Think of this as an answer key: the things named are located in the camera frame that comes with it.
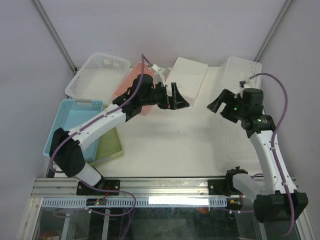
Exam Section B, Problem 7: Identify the left aluminium corner post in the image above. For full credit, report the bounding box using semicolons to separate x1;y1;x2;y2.
30;0;78;75

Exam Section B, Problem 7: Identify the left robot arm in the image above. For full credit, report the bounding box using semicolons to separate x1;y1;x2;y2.
49;74;190;195

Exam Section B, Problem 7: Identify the aluminium corner post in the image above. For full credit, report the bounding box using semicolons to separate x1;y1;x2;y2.
30;0;78;75
254;0;296;62

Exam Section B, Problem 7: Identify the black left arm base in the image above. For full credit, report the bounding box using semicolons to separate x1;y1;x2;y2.
76;178;121;197

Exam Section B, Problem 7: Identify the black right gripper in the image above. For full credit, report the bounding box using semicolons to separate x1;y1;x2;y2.
207;88;247;123

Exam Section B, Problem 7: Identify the light blue plastic basket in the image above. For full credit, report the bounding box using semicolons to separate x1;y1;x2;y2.
43;99;104;157

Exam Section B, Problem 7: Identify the aluminium front rail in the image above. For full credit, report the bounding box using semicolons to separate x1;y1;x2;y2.
31;177;224;198

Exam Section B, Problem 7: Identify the translucent white shallow basket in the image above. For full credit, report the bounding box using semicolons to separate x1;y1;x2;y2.
65;52;131;104

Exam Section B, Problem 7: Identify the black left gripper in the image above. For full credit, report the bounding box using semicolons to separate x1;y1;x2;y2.
141;83;190;111

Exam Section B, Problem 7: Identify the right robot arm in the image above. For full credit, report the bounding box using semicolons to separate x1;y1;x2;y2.
207;88;309;223

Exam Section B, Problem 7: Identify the large white perforated basket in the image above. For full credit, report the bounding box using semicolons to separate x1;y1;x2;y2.
216;56;262;93

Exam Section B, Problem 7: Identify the pink plastic basket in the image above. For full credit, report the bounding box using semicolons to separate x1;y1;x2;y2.
113;62;155;116

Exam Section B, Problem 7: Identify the cream white small basket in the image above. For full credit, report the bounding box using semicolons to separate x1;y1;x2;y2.
165;57;209;107

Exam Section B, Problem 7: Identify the yellow green plastic basket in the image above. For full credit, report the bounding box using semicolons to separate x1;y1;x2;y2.
89;127;125;167

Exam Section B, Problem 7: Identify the white slotted cable duct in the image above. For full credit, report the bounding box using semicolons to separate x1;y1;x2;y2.
42;196;227;208

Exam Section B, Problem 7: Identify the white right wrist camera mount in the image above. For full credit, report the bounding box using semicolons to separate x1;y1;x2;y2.
239;77;255;90

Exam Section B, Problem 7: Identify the right aluminium corner post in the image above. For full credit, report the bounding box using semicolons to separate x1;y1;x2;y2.
254;0;296;62

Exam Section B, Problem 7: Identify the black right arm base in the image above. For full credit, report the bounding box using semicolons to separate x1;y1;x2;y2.
207;166;248;197

